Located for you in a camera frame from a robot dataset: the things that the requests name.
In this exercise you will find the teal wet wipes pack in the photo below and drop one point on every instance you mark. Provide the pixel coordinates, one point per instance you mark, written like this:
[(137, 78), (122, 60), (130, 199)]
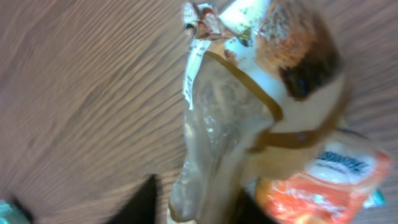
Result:
[(10, 214)]

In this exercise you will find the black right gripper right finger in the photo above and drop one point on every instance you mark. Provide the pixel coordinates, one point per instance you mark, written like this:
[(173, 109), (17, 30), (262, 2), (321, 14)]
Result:
[(246, 211)]

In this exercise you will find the orange snack packet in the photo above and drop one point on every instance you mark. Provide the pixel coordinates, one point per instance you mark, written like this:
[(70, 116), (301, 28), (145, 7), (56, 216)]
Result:
[(332, 188)]

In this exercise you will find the clear brown snack bag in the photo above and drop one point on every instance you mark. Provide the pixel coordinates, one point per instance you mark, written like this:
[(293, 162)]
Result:
[(264, 85)]

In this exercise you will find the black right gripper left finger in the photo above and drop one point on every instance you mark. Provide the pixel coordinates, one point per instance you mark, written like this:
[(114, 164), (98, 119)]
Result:
[(141, 208)]

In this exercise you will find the teal white box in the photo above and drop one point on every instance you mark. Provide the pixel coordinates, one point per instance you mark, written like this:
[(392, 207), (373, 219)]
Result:
[(376, 199)]

